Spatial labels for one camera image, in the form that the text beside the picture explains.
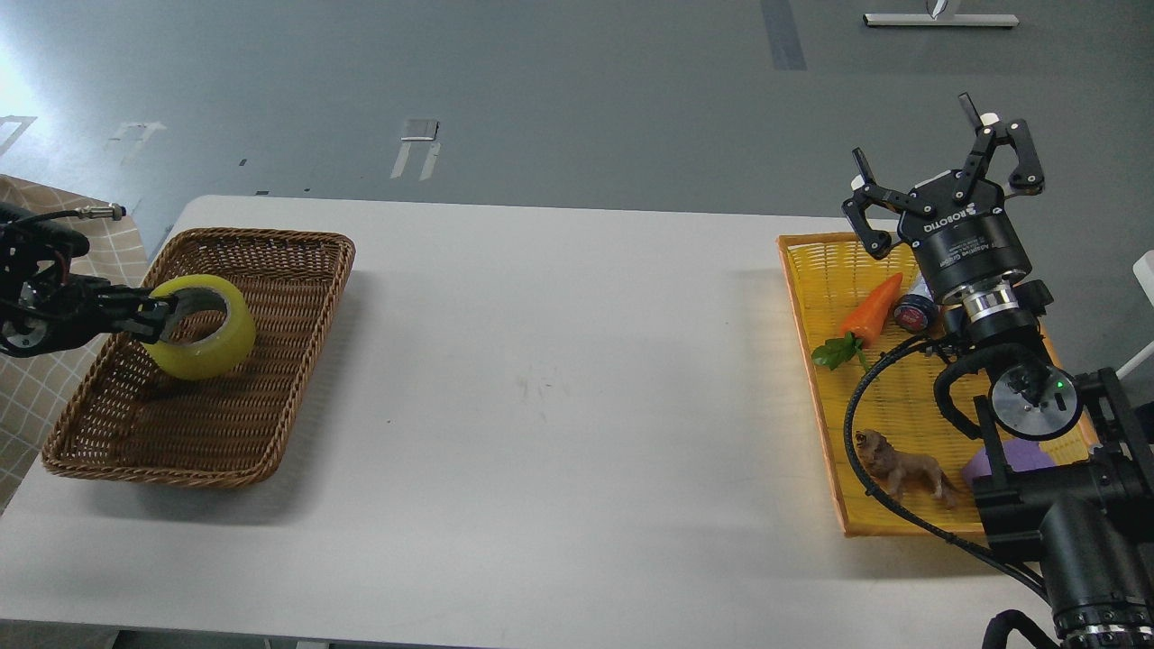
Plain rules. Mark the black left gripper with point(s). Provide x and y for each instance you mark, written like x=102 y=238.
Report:
x=131 y=311

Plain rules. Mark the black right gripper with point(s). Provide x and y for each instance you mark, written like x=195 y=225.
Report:
x=969 y=239

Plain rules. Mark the yellow tape roll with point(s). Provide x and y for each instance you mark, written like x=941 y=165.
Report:
x=216 y=353

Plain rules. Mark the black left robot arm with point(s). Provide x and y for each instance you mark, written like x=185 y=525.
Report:
x=47 y=308

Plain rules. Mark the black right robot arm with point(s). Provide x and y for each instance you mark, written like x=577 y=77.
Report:
x=1062 y=486

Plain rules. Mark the brown wicker basket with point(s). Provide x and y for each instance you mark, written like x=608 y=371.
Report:
x=129 y=420

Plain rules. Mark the small drink can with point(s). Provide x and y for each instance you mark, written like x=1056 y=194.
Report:
x=917 y=311

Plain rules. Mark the beige checkered cloth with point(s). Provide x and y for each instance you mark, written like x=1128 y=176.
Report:
x=35 y=390

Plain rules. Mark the orange toy carrot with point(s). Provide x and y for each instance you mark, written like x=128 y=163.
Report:
x=861 y=329

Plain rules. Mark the white stand base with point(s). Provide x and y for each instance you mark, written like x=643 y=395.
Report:
x=895 y=20

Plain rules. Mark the purple foam block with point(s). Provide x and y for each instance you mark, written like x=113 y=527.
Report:
x=1022 y=455

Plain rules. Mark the brown toy lion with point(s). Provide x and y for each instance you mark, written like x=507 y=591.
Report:
x=895 y=468

